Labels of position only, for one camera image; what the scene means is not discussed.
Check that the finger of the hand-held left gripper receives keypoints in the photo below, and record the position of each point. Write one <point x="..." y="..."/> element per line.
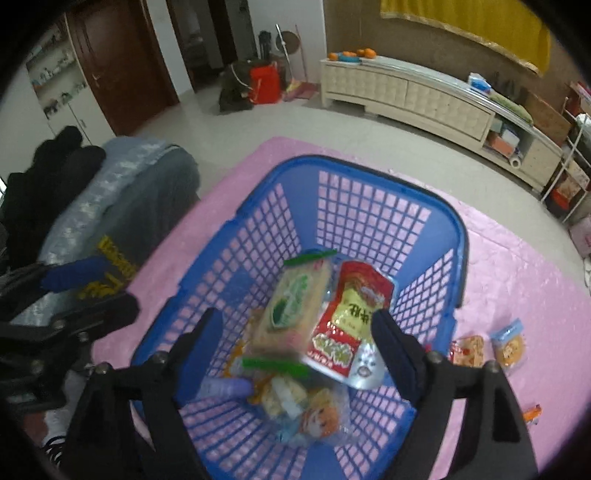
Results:
<point x="74" y="274"/>
<point x="106" y="314"/>

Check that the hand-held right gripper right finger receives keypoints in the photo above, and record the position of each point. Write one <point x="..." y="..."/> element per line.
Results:
<point x="395" y="355"/>

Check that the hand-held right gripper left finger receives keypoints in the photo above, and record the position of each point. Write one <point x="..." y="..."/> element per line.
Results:
<point x="201" y="350"/>

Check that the orange yellow snack packet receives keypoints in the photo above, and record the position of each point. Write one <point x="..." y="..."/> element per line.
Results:
<point x="240" y="355"/>

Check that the purple wafer packet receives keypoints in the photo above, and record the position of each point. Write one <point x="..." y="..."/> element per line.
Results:
<point x="226" y="388"/>

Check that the large red snack packet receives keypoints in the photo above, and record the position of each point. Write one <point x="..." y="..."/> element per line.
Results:
<point x="346" y="318"/>

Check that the green label cracker packet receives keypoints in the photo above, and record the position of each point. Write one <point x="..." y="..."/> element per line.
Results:
<point x="286" y="314"/>

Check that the clear plain cracker packet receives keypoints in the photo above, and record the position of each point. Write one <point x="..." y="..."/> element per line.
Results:
<point x="281" y="397"/>

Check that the clear cartoon print packet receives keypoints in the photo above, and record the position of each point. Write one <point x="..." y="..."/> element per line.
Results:
<point x="318" y="415"/>

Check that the blue plastic basket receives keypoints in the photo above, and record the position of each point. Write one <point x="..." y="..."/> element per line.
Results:
<point x="369" y="217"/>

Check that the white striped shoe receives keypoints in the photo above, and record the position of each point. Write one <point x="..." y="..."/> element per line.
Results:
<point x="57" y="420"/>

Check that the red clear cracker packet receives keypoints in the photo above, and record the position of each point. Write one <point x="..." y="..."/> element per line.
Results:
<point x="468" y="350"/>

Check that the black cloth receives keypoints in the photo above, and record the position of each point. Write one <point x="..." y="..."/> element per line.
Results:
<point x="46" y="184"/>

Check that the clear blue bun packet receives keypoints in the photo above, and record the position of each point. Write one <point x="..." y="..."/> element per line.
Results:
<point x="508" y="348"/>

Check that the small purple orange packet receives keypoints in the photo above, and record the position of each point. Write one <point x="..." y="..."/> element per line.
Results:
<point x="533" y="413"/>

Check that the pink quilted cloth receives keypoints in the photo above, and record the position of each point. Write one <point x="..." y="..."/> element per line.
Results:
<point x="531" y="286"/>

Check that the glass display cabinet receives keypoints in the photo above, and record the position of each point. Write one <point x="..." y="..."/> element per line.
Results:
<point x="55" y="74"/>

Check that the brown wooden door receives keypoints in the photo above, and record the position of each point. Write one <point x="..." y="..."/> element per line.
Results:
<point x="120" y="60"/>

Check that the white tape roll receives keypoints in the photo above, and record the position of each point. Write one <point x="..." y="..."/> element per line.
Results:
<point x="515" y="161"/>

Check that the dark bag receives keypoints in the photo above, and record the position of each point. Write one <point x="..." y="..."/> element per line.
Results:
<point x="235" y="90"/>

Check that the white low cabinet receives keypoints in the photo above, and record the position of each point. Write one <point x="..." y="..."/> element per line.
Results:
<point x="415" y="99"/>

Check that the red bag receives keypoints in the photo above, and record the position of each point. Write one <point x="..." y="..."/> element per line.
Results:
<point x="265" y="85"/>

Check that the white metal rack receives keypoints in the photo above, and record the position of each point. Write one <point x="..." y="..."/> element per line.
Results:
<point x="572" y="152"/>

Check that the blue tissue box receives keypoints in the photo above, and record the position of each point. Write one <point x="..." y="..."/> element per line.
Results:
<point x="479" y="82"/>

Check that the teal dish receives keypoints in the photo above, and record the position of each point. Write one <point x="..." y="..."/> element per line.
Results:
<point x="349" y="57"/>

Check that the round standing fan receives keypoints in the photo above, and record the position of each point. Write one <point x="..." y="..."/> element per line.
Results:
<point x="288" y="41"/>

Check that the yellow hanging cloth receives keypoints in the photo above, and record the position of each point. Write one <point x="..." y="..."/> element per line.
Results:
<point x="475" y="23"/>

